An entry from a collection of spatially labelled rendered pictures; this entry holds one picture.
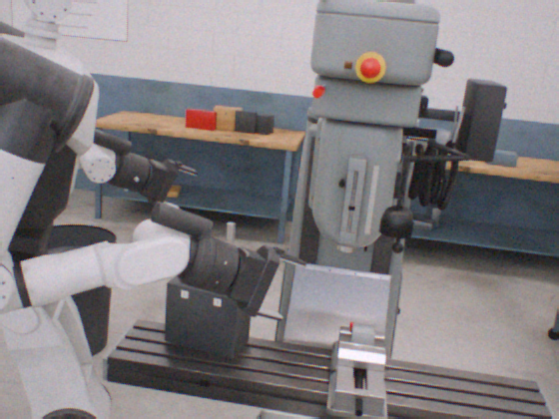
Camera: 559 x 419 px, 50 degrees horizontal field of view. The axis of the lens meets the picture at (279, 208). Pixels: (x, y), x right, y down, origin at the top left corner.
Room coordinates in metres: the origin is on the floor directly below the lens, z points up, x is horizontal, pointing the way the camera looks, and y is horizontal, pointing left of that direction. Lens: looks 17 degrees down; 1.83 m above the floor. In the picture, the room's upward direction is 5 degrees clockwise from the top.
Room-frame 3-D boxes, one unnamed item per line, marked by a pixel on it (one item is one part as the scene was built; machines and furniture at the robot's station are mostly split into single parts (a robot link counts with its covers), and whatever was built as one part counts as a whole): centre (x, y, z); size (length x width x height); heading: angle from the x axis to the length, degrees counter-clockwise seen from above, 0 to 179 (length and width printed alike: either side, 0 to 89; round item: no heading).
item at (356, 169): (1.37, -0.17, 1.45); 0.04 x 0.04 x 0.21; 83
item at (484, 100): (1.74, -0.55, 1.62); 0.20 x 0.09 x 0.21; 173
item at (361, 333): (1.47, -0.26, 1.03); 0.06 x 0.05 x 0.06; 84
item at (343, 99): (1.52, -0.19, 1.68); 0.34 x 0.24 x 0.10; 173
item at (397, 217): (1.25, -0.26, 1.45); 0.07 x 0.07 x 0.06
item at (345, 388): (1.44, -0.26, 0.97); 0.35 x 0.15 x 0.11; 174
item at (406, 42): (1.50, -0.19, 1.81); 0.47 x 0.26 x 0.16; 173
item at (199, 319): (1.57, 0.18, 1.02); 0.22 x 0.12 x 0.20; 73
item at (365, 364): (1.42, -0.25, 1.01); 0.12 x 0.06 x 0.04; 84
